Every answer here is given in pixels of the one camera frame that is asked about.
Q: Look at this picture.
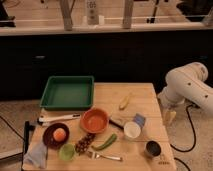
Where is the yellow banana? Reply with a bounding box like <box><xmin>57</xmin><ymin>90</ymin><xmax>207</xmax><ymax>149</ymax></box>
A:
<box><xmin>119</xmin><ymin>93</ymin><xmax>132</xmax><ymax>110</ymax></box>

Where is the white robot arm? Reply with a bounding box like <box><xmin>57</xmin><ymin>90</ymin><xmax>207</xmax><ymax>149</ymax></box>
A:
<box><xmin>157</xmin><ymin>62</ymin><xmax>213</xmax><ymax>125</ymax></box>

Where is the green plastic tray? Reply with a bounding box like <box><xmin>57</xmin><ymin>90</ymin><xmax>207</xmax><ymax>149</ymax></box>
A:
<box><xmin>40</xmin><ymin>76</ymin><xmax>94</xmax><ymax>110</ymax></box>

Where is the blue sponge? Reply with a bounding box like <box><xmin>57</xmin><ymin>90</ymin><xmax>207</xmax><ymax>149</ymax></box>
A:
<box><xmin>133</xmin><ymin>113</ymin><xmax>146</xmax><ymax>128</ymax></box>

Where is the dark metal cup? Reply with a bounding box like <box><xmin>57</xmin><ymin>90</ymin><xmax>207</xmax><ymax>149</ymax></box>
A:
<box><xmin>144</xmin><ymin>141</ymin><xmax>161</xmax><ymax>158</ymax></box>

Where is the white cup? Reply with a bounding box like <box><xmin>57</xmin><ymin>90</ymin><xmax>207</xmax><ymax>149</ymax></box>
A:
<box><xmin>124</xmin><ymin>121</ymin><xmax>141</xmax><ymax>140</ymax></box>

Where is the green pepper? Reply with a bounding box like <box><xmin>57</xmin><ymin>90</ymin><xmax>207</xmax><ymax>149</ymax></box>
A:
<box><xmin>91</xmin><ymin>134</ymin><xmax>117</xmax><ymax>151</ymax></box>

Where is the orange bowl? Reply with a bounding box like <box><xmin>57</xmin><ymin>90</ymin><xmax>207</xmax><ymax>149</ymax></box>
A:
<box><xmin>80</xmin><ymin>108</ymin><xmax>109</xmax><ymax>134</ymax></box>

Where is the silver fork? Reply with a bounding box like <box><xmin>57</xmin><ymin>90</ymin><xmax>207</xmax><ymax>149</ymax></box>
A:
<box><xmin>86</xmin><ymin>151</ymin><xmax>123</xmax><ymax>162</ymax></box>

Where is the bunch of dark grapes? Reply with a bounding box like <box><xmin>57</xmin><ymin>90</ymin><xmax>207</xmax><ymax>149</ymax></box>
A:
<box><xmin>75</xmin><ymin>133</ymin><xmax>95</xmax><ymax>155</ymax></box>

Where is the small green cup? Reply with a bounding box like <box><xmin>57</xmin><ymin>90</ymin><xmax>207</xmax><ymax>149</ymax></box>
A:
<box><xmin>59</xmin><ymin>144</ymin><xmax>75</xmax><ymax>161</ymax></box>

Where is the orange fruit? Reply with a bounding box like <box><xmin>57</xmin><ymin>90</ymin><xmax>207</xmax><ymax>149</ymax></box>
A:
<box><xmin>53</xmin><ymin>128</ymin><xmax>66</xmax><ymax>142</ymax></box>

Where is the dark red plate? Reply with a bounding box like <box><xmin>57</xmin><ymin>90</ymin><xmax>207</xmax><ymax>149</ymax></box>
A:
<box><xmin>42</xmin><ymin>123</ymin><xmax>70</xmax><ymax>149</ymax></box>

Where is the light blue cloth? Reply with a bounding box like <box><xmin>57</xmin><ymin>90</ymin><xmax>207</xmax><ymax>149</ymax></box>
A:
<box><xmin>23</xmin><ymin>142</ymin><xmax>47</xmax><ymax>169</ymax></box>

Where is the black cable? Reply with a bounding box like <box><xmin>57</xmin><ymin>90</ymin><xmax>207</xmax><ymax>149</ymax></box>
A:
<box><xmin>170</xmin><ymin>103</ymin><xmax>201</xmax><ymax>171</ymax></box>

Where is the black handled knife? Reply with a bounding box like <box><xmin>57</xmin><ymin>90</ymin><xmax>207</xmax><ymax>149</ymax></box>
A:
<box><xmin>109</xmin><ymin>119</ymin><xmax>124</xmax><ymax>130</ymax></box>

